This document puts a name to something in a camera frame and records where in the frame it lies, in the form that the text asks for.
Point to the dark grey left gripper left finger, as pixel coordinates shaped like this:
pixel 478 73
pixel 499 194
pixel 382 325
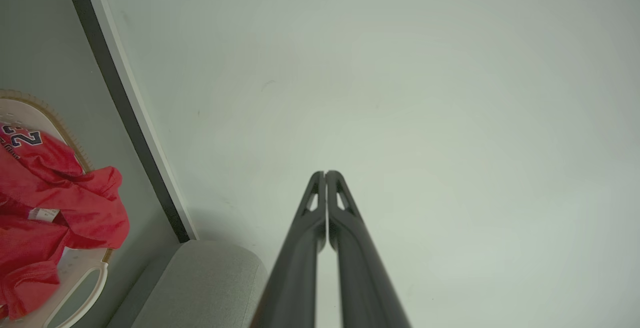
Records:
pixel 295 268

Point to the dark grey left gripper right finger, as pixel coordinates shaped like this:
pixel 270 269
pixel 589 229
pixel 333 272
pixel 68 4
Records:
pixel 365 278

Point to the grey fabric sofa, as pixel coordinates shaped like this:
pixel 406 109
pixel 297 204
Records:
pixel 200 288

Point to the white and black baseboard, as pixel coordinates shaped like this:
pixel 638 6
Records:
pixel 127 103

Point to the red sports jersey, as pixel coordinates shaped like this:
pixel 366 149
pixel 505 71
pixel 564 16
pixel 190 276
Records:
pixel 75 203

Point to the white plastic laundry basket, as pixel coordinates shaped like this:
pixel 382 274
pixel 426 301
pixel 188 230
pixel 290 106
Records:
pixel 80 278

